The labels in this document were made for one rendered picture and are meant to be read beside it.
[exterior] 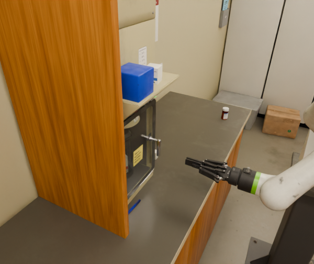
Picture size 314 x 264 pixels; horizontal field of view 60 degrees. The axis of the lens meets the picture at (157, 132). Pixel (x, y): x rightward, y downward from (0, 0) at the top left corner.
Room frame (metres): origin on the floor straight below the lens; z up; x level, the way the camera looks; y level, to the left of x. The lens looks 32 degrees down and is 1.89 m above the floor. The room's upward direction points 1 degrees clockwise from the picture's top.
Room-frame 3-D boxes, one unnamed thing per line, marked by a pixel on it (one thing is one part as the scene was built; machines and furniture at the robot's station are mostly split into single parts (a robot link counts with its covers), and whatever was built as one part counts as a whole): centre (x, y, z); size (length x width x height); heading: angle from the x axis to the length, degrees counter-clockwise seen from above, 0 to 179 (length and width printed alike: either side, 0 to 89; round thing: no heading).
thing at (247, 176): (0.85, -0.37, 1.15); 0.09 x 0.06 x 0.12; 153
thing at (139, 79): (0.85, 0.08, 1.56); 0.10 x 0.10 x 0.09; 63
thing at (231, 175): (0.89, -0.30, 1.14); 0.09 x 0.08 x 0.07; 63
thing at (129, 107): (0.94, 0.04, 1.46); 0.32 x 0.12 x 0.10; 153
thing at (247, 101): (3.41, -1.09, 0.17); 0.60 x 0.42 x 0.33; 61
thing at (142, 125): (0.96, 0.08, 1.19); 0.30 x 0.01 x 0.40; 152
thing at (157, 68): (0.98, 0.02, 1.54); 0.05 x 0.05 x 0.06; 70
